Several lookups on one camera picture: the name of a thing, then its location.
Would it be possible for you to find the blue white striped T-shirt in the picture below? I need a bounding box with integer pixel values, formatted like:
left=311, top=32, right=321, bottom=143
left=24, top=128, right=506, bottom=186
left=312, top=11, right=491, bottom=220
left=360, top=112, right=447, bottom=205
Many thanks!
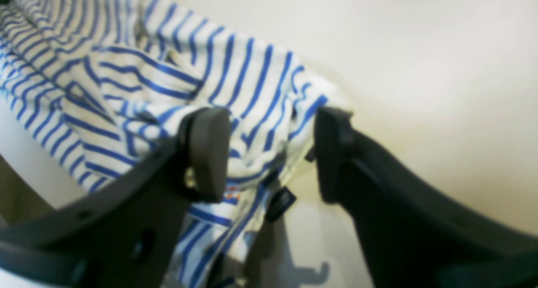
left=1, top=0, right=350, bottom=288

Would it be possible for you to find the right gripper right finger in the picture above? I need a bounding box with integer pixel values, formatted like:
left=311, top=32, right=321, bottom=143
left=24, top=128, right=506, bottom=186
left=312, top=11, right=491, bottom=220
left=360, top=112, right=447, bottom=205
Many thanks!
left=314, top=107, right=538, bottom=288

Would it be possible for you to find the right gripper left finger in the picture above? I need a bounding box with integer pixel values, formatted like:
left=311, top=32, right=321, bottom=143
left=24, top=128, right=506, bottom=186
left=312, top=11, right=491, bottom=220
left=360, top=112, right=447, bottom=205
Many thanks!
left=1, top=108, right=230, bottom=288

